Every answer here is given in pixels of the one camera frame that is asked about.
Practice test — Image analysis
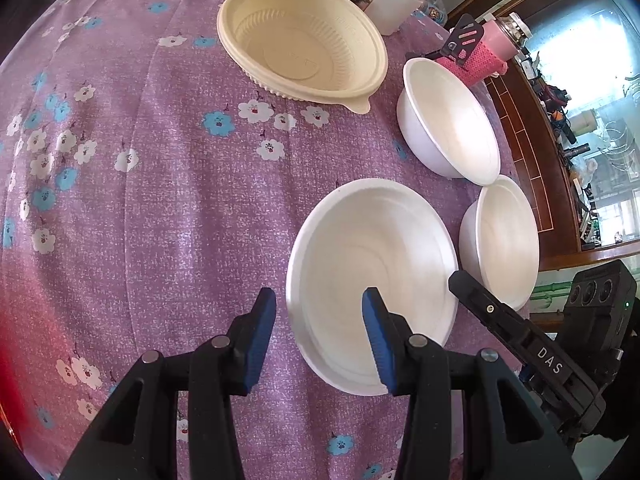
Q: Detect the cream plastic bowl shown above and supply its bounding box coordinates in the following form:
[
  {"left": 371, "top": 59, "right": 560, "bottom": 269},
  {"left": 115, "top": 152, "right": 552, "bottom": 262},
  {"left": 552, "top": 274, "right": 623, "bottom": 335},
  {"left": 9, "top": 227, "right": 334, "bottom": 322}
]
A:
[{"left": 216, "top": 0, "right": 389, "bottom": 114}]

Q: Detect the black phone stand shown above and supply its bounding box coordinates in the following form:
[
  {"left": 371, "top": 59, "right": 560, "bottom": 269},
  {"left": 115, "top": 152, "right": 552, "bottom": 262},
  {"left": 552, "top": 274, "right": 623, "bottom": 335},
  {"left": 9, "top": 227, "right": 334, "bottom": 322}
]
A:
[{"left": 406, "top": 13, "right": 485, "bottom": 68}]

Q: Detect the glass jar with cartoon print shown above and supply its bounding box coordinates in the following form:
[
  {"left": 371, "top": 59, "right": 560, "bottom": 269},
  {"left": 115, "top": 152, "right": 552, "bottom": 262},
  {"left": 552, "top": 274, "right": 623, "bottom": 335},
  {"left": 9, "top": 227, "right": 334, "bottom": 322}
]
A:
[{"left": 417, "top": 0, "right": 448, "bottom": 23}]

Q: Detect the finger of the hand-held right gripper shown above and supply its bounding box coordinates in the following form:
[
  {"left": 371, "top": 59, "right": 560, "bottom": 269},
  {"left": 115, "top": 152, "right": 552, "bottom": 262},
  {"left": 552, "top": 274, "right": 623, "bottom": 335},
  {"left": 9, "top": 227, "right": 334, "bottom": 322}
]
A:
[{"left": 448, "top": 270, "right": 601, "bottom": 416}]

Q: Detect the pink knit-sleeved bottle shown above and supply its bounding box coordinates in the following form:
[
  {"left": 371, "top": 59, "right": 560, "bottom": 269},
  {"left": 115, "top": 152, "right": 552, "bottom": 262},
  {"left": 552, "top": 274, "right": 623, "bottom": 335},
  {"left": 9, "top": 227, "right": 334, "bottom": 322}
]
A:
[{"left": 435, "top": 12, "right": 531, "bottom": 86}]

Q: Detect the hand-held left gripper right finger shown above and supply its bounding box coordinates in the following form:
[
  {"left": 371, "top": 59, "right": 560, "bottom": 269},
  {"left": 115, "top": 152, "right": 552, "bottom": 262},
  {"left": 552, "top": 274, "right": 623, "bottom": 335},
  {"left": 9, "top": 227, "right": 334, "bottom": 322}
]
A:
[{"left": 361, "top": 287, "right": 573, "bottom": 480}]

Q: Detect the small white foam bowl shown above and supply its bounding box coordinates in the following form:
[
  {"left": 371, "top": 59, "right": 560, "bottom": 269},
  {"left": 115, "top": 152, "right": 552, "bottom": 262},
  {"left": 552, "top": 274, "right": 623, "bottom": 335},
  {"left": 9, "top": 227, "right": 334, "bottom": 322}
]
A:
[
  {"left": 458, "top": 175, "right": 541, "bottom": 312},
  {"left": 396, "top": 57, "right": 502, "bottom": 186}
]

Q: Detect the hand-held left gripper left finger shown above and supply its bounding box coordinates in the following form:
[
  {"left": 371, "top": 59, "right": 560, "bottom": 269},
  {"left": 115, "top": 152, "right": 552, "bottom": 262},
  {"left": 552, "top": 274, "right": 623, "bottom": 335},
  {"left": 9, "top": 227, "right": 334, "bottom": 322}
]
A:
[{"left": 59, "top": 287, "right": 277, "bottom": 480}]

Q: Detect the wide white foam bowl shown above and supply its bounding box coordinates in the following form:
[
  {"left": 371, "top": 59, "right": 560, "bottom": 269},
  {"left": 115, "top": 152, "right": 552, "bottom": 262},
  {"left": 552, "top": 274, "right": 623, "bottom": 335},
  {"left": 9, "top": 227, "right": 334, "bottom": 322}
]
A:
[{"left": 285, "top": 178, "right": 460, "bottom": 396}]

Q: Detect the purple floral tablecloth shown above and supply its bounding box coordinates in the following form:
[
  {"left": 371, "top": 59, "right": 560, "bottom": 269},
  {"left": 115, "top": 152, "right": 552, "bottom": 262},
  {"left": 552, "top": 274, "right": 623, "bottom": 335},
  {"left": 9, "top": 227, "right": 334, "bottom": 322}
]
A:
[{"left": 0, "top": 0, "right": 566, "bottom": 480}]

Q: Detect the brick-pattern wooden counter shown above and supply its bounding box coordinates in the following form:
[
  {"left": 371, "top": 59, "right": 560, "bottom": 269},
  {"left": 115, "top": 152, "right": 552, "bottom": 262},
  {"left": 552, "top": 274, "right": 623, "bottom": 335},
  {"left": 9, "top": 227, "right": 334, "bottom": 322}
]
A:
[{"left": 445, "top": 0, "right": 640, "bottom": 271}]

